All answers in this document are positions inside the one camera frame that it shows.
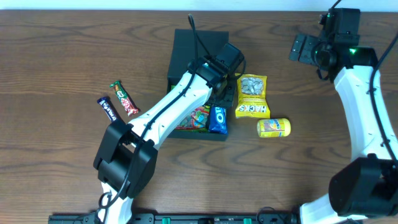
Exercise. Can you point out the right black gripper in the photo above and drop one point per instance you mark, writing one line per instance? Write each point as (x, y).
(303, 48)

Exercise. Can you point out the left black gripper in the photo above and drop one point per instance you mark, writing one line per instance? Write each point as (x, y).
(228, 94)

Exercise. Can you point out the yellow Hacks candy bag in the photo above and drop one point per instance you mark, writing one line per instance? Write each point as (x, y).
(252, 97)

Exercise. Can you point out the dark green lidded box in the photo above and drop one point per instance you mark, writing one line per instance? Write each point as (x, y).
(182, 54)

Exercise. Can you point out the blue Oreo cookie pack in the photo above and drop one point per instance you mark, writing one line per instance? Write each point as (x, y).
(218, 120)

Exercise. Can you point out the Haribo gummy candy bag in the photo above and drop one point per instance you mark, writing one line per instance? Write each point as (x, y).
(196, 121)

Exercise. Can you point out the yellow Mentos gum jar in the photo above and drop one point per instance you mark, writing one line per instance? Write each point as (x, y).
(273, 128)

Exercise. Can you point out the red green KitKat bar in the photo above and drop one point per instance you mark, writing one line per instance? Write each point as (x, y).
(124, 99)

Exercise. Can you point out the purple Dairy Milk bar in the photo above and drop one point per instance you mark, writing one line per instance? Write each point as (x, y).
(109, 109)

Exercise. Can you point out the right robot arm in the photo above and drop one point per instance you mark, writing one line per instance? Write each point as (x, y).
(367, 186)

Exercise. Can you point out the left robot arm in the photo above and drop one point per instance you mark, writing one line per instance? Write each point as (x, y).
(128, 152)

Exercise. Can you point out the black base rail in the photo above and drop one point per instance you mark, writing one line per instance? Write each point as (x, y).
(149, 218)

